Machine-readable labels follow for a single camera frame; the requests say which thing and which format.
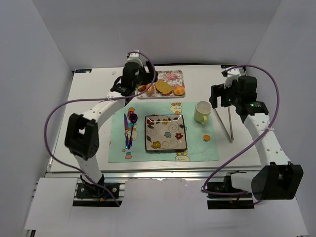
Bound round orange bun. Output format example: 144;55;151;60
173;85;185;96

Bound metal serving tongs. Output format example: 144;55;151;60
213;107;234;143

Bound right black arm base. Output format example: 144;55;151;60
206;171;252;200

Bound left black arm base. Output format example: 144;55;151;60
75;181;124;199

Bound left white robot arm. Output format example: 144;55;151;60
65;61;158;186

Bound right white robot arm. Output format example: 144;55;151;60
209;76;303;201

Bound half brown bread roll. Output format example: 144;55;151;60
138;84;150;92

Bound brown bread slice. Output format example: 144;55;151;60
155;80;173;95

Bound orange sandwich bun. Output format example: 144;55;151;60
146;84;155;97

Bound right blue table label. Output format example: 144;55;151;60
220;64;235;69

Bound blue table label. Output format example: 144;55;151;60
220;64;235;69
75;69;92;74

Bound floral rectangular tray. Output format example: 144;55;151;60
138;70;186;99

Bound iridescent purple spoon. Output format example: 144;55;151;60
127;112;138;149

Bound pale yellow mug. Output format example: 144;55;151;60
194;101;212;124

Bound left blue table label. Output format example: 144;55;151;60
75;69;92;74

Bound square floral ceramic plate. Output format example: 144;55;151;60
145;114;187;152

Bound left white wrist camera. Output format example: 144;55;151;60
126;50;143;67

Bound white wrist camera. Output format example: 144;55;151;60
126;50;143;67
222;68;240;88

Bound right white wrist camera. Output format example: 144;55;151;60
222;68;240;88

